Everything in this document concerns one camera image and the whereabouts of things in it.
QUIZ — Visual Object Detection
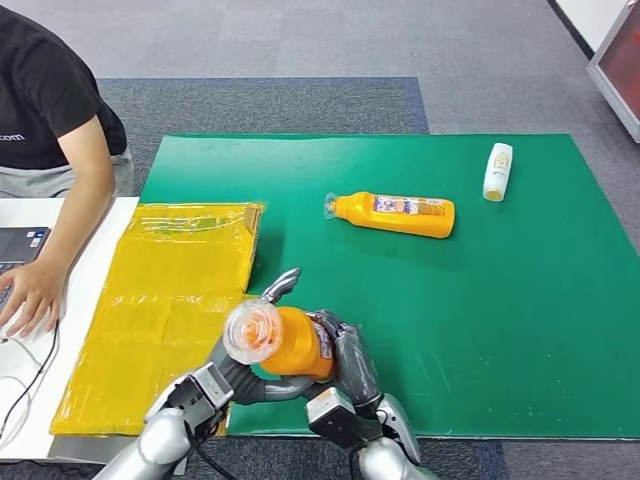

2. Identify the orange bottle with clear cap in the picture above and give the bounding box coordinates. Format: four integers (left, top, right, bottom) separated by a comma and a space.
222, 298, 338, 382
324, 191, 457, 240

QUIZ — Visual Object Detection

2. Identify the grey laptop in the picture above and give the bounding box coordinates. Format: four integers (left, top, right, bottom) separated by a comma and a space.
0, 226, 53, 313

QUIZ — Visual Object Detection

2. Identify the white cabinet with red panel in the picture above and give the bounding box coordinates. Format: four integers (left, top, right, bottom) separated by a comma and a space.
587, 0, 640, 144

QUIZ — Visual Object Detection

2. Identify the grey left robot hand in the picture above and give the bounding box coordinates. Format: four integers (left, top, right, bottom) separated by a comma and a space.
207, 267, 326, 407

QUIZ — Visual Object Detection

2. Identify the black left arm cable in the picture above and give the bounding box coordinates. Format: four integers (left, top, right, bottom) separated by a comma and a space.
183, 422, 236, 480

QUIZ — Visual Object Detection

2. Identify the green table mat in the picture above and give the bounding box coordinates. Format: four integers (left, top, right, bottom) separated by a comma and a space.
140, 134, 640, 442

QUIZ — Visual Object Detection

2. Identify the person's hand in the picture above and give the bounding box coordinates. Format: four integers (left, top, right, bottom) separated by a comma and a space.
0, 259, 66, 339

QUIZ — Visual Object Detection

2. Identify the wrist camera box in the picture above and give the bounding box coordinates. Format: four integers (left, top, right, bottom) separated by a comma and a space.
167, 362, 235, 425
305, 387, 383, 453

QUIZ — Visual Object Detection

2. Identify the person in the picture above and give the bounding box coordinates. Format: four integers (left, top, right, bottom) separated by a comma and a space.
0, 5, 135, 339

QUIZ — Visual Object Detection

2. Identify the yellow film wrapped board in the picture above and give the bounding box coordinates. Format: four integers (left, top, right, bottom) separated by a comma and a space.
50, 201, 266, 439

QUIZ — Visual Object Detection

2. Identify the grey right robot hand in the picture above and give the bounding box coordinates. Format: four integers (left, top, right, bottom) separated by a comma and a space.
309, 309, 383, 415

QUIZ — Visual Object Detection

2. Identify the small white bottle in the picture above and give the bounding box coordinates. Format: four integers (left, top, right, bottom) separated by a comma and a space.
482, 142, 514, 203

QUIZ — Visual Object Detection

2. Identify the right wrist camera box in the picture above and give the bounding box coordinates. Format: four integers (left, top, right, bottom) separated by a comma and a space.
305, 387, 383, 453

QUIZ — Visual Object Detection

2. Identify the thin black desk cable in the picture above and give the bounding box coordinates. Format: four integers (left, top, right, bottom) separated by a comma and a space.
0, 317, 61, 444

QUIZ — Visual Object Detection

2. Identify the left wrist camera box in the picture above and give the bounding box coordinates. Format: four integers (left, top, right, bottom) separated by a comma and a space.
167, 362, 235, 425

